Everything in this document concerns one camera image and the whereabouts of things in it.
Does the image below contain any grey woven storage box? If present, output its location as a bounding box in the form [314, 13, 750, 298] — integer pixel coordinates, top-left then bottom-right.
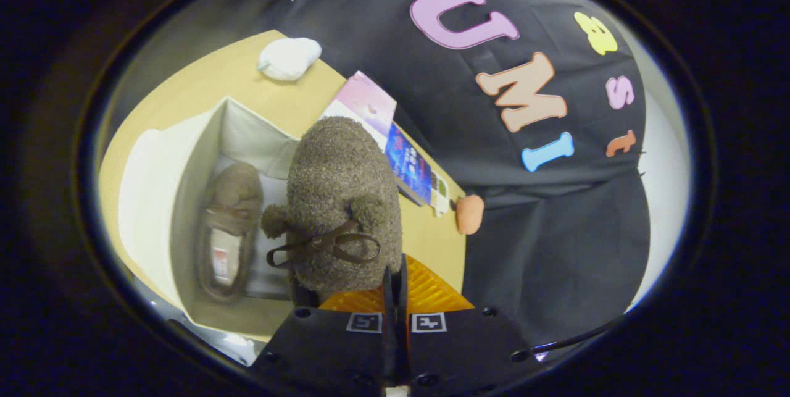
[117, 96, 323, 343]

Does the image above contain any white cloth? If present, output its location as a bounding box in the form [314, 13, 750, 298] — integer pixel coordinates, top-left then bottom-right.
[257, 37, 323, 82]

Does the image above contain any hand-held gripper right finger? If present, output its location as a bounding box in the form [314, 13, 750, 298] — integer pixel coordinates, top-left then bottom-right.
[396, 254, 545, 395]

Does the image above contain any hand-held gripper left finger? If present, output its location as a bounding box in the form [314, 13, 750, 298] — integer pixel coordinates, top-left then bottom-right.
[250, 266, 397, 395]

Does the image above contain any brown fuzzy shoe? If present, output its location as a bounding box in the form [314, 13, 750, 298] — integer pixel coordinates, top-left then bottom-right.
[197, 162, 265, 306]
[260, 115, 404, 307]

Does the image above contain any black cable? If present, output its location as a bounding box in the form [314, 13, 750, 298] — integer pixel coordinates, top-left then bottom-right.
[511, 316, 625, 362]

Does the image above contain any dark blue cover book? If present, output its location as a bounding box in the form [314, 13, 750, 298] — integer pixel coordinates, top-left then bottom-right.
[383, 122, 436, 208]

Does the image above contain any orange sponge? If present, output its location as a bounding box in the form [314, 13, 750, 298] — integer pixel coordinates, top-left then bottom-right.
[455, 194, 486, 236]

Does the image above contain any white printed snack packet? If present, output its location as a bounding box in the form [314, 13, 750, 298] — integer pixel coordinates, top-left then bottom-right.
[430, 169, 453, 218]

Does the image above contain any black backdrop cloth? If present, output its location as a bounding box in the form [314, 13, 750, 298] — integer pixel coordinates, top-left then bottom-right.
[265, 0, 652, 348]

